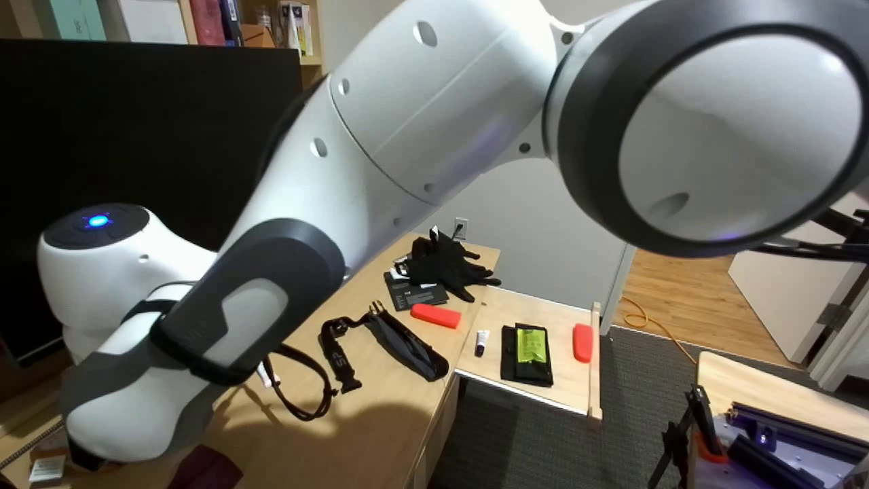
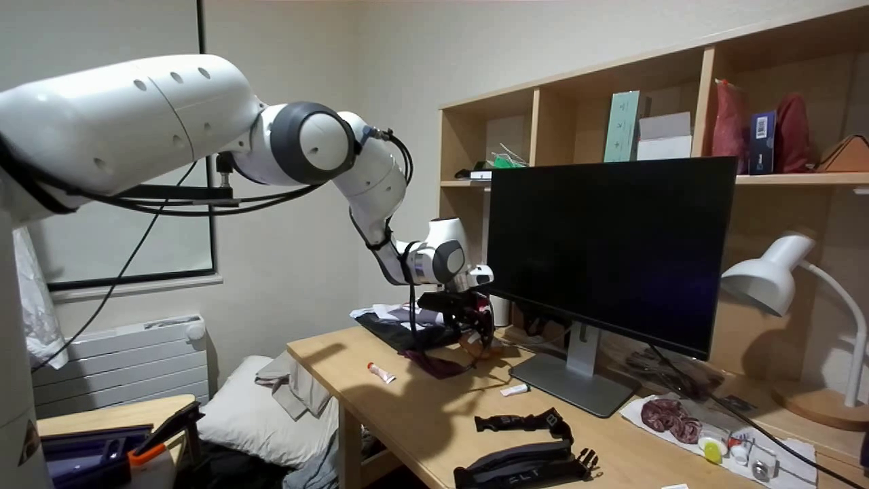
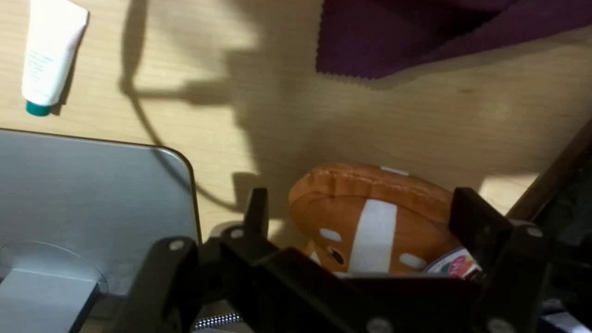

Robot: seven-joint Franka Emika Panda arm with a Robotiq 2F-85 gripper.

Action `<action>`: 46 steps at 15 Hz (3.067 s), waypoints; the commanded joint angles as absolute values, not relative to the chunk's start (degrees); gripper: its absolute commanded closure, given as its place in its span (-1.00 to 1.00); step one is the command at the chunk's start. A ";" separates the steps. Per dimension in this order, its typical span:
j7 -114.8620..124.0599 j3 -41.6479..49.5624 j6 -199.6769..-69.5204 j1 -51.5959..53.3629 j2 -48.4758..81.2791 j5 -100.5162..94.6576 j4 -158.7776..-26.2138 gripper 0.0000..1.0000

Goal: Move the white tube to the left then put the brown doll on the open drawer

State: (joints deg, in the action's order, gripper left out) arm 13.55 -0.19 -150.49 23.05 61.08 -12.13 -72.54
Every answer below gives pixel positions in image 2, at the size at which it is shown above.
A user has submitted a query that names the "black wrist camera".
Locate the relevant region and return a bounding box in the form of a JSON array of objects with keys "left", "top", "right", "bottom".
[{"left": 415, "top": 289, "right": 462, "bottom": 315}]

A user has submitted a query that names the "white tube with red cap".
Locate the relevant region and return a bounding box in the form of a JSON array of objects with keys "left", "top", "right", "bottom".
[{"left": 363, "top": 360, "right": 399, "bottom": 388}]

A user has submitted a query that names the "white desk lamp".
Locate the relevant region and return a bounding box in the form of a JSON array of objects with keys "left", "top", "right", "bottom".
[{"left": 716, "top": 232, "right": 869, "bottom": 434}]

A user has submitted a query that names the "white cup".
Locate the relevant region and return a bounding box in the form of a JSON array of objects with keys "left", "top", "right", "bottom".
[{"left": 486, "top": 294, "right": 514, "bottom": 328}]

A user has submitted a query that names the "orange handled tool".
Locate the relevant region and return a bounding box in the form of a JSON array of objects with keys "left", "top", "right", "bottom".
[{"left": 126, "top": 403, "right": 203, "bottom": 472}]

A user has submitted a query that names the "dark red pouch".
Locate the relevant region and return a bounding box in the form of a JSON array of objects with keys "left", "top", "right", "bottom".
[
  {"left": 773, "top": 91, "right": 821, "bottom": 175},
  {"left": 707, "top": 76, "right": 749, "bottom": 175}
]

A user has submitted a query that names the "thin black camera cable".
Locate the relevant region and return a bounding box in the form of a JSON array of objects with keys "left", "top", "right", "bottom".
[{"left": 29, "top": 161, "right": 198, "bottom": 376}]

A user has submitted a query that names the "blue box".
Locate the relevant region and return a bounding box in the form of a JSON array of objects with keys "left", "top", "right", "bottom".
[{"left": 743, "top": 110, "right": 779, "bottom": 176}]

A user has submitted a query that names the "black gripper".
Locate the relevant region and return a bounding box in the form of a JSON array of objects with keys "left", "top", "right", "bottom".
[{"left": 443, "top": 289, "right": 499, "bottom": 354}]

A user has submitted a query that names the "purple cloth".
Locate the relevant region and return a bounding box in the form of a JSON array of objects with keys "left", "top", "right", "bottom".
[{"left": 404, "top": 351, "right": 471, "bottom": 383}]

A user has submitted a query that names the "black strap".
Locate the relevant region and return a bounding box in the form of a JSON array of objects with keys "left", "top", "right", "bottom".
[{"left": 473, "top": 407, "right": 575, "bottom": 445}]

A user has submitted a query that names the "teal book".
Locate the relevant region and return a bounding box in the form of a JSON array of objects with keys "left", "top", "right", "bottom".
[{"left": 600, "top": 88, "right": 643, "bottom": 167}]

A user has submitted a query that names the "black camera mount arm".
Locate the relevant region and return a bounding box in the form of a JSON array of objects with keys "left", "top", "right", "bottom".
[{"left": 116, "top": 149, "right": 241, "bottom": 213}]

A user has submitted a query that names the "white clothes pile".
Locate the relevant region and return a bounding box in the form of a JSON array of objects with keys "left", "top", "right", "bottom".
[{"left": 348, "top": 300, "right": 447, "bottom": 331}]

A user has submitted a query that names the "white box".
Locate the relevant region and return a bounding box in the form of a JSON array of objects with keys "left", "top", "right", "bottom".
[{"left": 632, "top": 110, "right": 695, "bottom": 167}]

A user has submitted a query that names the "wooden shelf unit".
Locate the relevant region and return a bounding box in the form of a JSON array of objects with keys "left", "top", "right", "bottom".
[{"left": 435, "top": 2, "right": 869, "bottom": 403}]

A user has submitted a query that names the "wooden side table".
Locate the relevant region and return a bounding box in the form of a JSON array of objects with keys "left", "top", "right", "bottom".
[{"left": 36, "top": 391, "right": 203, "bottom": 489}]

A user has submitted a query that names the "black framed window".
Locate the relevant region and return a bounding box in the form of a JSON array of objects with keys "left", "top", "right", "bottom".
[{"left": 40, "top": 0, "right": 219, "bottom": 294}]

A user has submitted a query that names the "white hanging cloth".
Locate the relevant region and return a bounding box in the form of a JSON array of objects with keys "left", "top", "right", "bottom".
[{"left": 8, "top": 226, "right": 70, "bottom": 376}]

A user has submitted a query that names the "black monitor cable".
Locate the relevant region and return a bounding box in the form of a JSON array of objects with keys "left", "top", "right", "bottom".
[{"left": 643, "top": 341, "right": 866, "bottom": 489}]

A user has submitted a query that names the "small yellow green ball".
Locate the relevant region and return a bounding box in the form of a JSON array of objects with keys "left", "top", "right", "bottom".
[{"left": 699, "top": 434, "right": 731, "bottom": 468}]

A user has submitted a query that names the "black folded cloth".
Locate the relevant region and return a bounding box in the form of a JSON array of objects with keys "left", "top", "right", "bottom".
[{"left": 354, "top": 309, "right": 464, "bottom": 357}]

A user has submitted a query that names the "black computer monitor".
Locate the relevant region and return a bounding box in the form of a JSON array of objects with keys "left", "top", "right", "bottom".
[{"left": 483, "top": 159, "right": 738, "bottom": 421}]

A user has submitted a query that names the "brown leather item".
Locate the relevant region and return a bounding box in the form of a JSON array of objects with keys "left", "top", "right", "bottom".
[{"left": 813, "top": 133, "right": 869, "bottom": 176}]

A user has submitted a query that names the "wooden desk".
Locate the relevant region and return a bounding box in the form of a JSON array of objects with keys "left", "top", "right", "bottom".
[{"left": 286, "top": 323, "right": 869, "bottom": 489}]

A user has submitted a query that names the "white pillow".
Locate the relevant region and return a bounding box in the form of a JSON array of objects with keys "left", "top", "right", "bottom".
[{"left": 196, "top": 354, "right": 339, "bottom": 471}]

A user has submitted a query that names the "small metal trinket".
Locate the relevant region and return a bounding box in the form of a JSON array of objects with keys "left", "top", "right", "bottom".
[{"left": 726, "top": 432, "right": 788, "bottom": 485}]

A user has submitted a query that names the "white radiator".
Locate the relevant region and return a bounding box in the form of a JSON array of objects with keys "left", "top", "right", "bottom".
[{"left": 29, "top": 313, "right": 215, "bottom": 421}]

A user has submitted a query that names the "purple box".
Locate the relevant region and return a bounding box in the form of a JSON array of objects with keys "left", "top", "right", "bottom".
[{"left": 39, "top": 423, "right": 156, "bottom": 489}]

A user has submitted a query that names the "grey cloth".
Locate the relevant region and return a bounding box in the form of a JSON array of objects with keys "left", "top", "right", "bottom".
[{"left": 253, "top": 351, "right": 333, "bottom": 423}]

